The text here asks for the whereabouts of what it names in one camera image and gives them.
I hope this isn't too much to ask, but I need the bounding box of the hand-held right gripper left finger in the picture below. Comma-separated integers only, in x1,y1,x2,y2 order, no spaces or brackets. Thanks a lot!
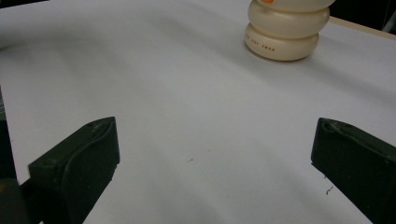
28,116,121,224

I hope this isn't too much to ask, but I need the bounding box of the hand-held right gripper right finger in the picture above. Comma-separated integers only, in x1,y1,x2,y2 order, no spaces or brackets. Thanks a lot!
310,117,396,224

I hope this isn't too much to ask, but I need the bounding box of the white table sheet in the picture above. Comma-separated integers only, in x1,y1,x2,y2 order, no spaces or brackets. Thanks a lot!
0,0,396,224

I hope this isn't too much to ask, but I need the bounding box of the wooden table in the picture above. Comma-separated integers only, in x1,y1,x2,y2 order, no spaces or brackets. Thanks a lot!
328,16,396,41

